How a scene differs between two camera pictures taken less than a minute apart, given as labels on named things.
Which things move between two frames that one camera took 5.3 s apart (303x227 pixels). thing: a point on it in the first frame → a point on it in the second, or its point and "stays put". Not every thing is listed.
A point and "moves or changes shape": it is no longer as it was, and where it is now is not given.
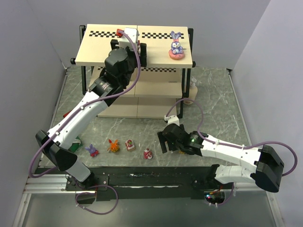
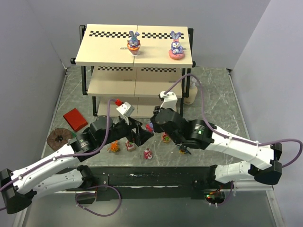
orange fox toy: x=114 y=147 stays put
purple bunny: x=177 y=51 stays put
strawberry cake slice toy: x=129 y=145 stays put
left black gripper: x=143 y=55 → x=136 y=130
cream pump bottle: x=193 y=92 stays put
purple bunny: x=92 y=150 moves or changes shape
